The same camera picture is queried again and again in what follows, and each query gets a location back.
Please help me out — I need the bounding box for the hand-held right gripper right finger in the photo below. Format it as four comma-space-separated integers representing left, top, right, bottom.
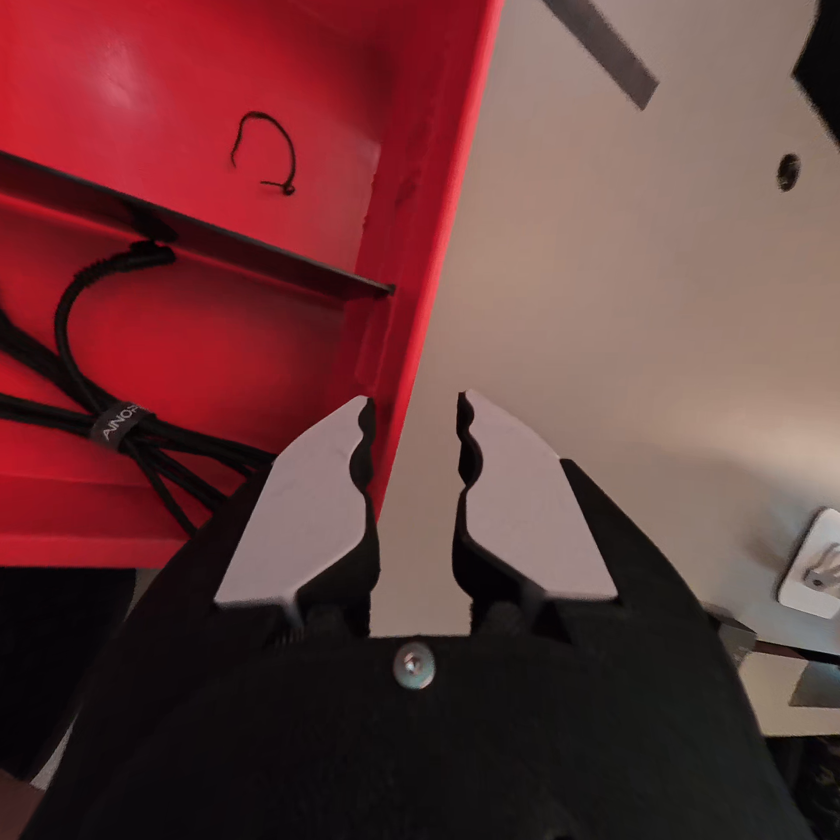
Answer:
453, 390, 620, 636

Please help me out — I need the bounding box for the red plastic bin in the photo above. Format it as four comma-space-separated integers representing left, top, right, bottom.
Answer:
0, 0, 506, 571

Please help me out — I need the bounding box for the black twist tie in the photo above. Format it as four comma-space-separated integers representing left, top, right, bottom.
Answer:
228, 110, 298, 198

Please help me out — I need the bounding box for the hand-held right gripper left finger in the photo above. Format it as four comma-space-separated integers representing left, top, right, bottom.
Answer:
214, 395, 382, 637

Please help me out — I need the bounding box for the black usb-c cable silver plug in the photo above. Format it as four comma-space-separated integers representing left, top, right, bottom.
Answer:
0, 241, 278, 536

